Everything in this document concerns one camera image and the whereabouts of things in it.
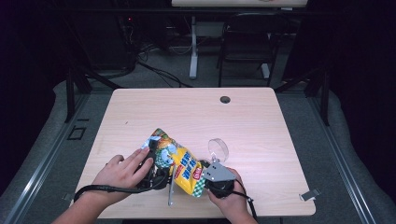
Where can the person's left hand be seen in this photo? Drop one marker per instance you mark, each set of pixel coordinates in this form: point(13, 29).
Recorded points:
point(120, 174)

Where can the white desk foot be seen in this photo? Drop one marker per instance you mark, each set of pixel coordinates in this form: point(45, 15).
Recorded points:
point(265, 71)

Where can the dark equipment with red light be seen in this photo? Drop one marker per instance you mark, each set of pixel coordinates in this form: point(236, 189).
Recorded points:
point(129, 28)

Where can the white desk leg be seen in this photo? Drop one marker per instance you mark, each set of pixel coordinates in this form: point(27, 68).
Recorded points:
point(193, 49)

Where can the grey tape strip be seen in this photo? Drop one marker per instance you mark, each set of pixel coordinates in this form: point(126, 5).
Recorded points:
point(309, 194)
point(67, 196)

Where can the clear glass jar hinged lid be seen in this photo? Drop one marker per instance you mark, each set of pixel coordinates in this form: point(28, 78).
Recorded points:
point(218, 150)

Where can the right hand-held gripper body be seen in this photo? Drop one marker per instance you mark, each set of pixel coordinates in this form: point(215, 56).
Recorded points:
point(218, 174)

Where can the person's right hand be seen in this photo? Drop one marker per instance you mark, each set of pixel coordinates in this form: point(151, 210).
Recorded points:
point(235, 203)

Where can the black folding chair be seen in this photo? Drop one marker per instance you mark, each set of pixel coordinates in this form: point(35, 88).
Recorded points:
point(249, 40)

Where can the black metal frame stand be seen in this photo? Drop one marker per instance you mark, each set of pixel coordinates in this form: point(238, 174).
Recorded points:
point(325, 99)
point(70, 93)

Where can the black table grommet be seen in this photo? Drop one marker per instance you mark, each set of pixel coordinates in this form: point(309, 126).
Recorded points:
point(225, 100)

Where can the yellow spouted pouch green cap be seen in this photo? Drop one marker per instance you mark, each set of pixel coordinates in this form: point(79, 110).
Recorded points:
point(186, 174)

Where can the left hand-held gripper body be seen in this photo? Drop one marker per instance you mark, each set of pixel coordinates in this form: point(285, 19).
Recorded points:
point(152, 177)

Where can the aluminium floor rail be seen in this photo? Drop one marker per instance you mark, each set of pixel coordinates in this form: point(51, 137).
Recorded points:
point(342, 161)
point(46, 155)

